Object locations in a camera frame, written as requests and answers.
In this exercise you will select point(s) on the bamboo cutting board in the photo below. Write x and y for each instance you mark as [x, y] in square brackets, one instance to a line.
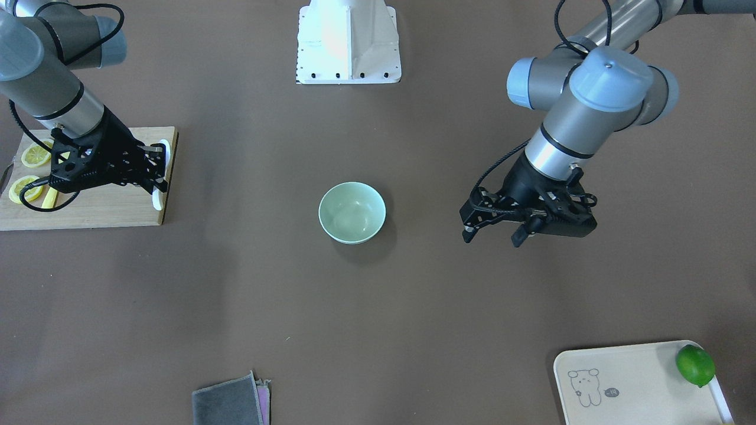
[107, 206]

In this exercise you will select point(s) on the black gripper, bowl side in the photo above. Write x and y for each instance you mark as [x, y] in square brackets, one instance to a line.
[522, 180]

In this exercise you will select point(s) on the white ceramic spoon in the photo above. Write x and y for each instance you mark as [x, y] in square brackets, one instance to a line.
[157, 195]

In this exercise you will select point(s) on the lower lemon slice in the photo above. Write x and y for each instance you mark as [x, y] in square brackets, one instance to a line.
[30, 195]

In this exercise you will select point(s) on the cream tray with bear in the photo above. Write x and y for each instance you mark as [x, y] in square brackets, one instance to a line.
[634, 384]

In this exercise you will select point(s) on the upper lemon slice behind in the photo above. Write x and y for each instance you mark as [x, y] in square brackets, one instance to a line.
[48, 141]

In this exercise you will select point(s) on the lemon slice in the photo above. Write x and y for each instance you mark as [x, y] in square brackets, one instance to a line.
[30, 195]
[48, 141]
[36, 155]

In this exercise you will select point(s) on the light green bowl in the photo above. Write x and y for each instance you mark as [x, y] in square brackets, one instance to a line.
[352, 212]

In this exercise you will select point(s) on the grey folded cloth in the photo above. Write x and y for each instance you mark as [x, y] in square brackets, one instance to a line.
[231, 402]

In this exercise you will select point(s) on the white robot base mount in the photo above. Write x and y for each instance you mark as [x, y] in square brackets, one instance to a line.
[348, 42]

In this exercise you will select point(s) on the pink cloth under grey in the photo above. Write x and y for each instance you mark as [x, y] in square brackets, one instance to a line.
[264, 398]

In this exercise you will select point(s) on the green lime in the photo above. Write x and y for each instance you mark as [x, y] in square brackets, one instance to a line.
[695, 365]

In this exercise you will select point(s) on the yellow plastic knife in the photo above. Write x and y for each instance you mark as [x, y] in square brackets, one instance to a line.
[51, 195]

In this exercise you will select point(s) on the black gripper, board side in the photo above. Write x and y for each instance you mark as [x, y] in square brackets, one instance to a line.
[120, 143]

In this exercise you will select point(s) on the upper lemon slice front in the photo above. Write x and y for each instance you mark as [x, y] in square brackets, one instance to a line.
[36, 155]

